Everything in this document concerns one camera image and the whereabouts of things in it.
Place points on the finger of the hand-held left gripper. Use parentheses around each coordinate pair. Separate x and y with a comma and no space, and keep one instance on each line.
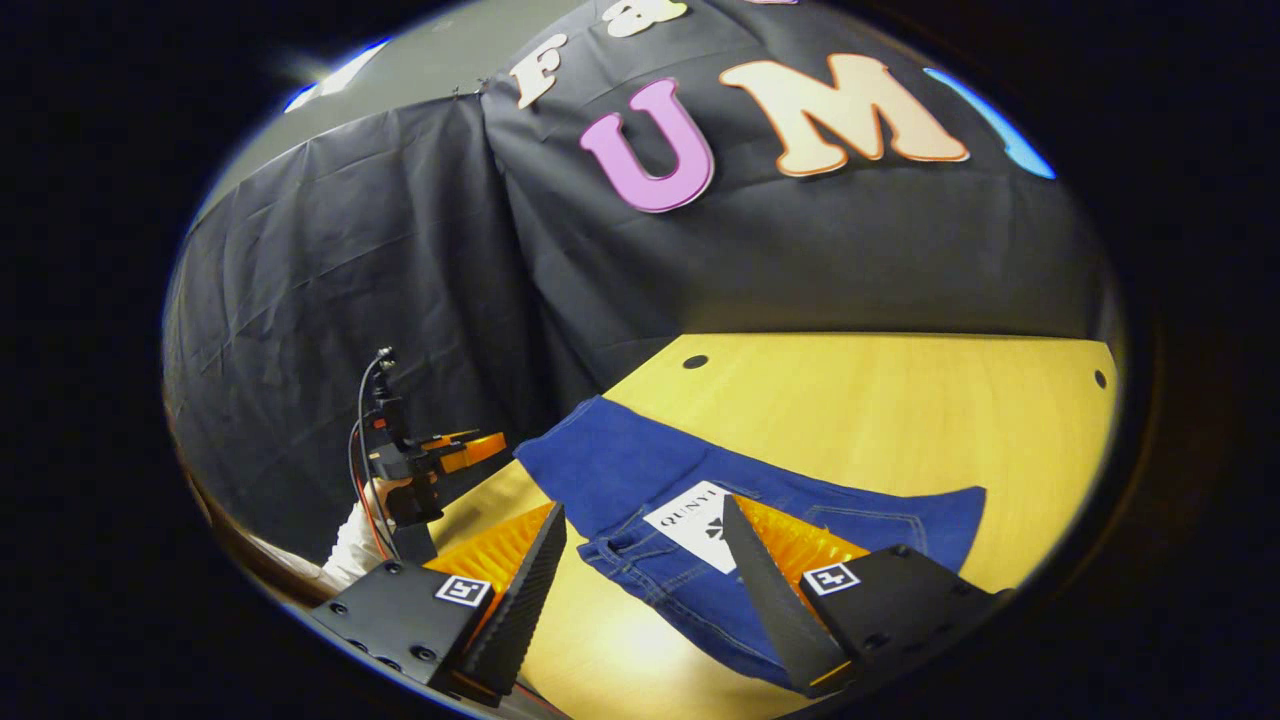
(475,452)

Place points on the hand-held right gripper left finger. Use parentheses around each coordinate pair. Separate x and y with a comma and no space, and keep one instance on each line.
(530,600)

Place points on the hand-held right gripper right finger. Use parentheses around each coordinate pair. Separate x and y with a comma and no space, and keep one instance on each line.
(765,600)

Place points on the blue denim jeans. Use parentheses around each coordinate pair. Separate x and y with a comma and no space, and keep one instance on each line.
(620,470)

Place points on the black backdrop cloth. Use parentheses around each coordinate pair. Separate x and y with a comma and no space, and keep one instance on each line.
(400,250)

